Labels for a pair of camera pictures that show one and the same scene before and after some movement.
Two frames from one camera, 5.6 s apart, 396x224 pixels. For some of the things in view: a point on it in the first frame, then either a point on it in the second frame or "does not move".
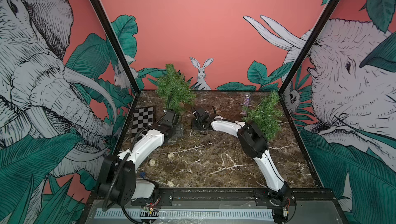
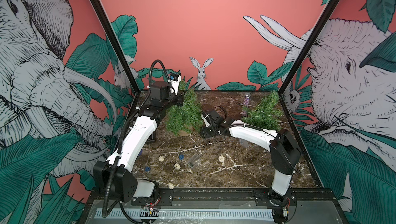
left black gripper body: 178,130 -> 172,100
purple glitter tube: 246,98 does not move
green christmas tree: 266,112 does not move
